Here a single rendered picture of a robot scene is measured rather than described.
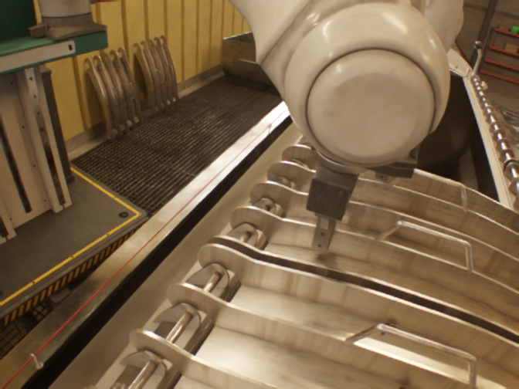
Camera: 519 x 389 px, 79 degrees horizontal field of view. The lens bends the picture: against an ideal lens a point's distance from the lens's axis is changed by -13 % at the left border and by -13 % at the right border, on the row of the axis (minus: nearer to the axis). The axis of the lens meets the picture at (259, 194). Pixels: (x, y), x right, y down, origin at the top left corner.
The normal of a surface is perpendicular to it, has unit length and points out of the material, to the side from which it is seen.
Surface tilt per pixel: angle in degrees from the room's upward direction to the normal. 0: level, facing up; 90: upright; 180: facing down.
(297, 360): 9
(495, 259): 90
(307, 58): 69
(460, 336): 90
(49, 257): 0
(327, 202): 90
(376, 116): 95
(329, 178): 0
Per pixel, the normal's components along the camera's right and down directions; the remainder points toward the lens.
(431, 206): -0.40, 0.51
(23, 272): 0.08, -0.81
